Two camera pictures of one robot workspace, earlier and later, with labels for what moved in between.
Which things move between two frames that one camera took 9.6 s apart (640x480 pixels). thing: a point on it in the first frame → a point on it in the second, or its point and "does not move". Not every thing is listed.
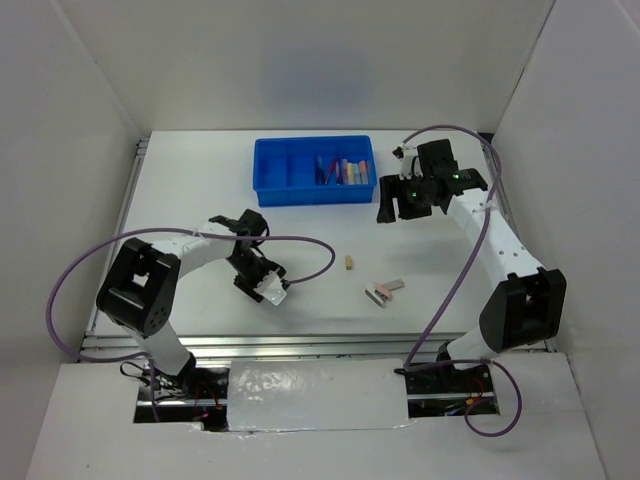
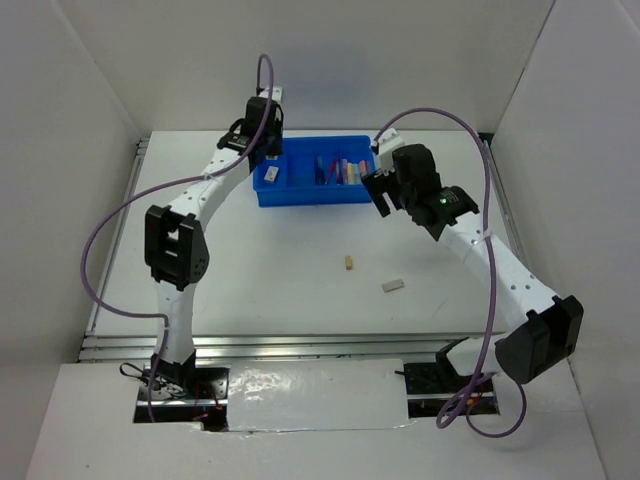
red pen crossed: [331, 169] does not move
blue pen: [319, 171] does not move
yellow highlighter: [350, 173] does not move
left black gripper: [247, 287] → [279, 124]
